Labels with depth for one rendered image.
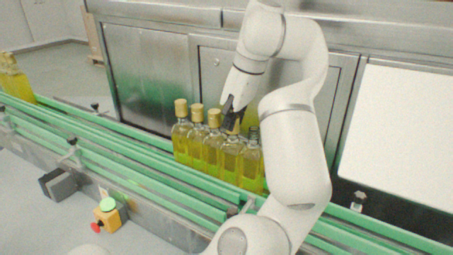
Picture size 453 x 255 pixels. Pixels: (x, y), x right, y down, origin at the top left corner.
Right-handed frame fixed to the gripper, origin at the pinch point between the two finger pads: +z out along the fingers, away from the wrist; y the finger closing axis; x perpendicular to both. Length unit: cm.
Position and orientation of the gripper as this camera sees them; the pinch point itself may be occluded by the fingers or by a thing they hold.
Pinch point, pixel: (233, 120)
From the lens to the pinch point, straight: 70.6
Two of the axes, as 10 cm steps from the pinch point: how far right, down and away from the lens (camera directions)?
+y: -5.2, 4.3, -7.4
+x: 8.2, 4.8, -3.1
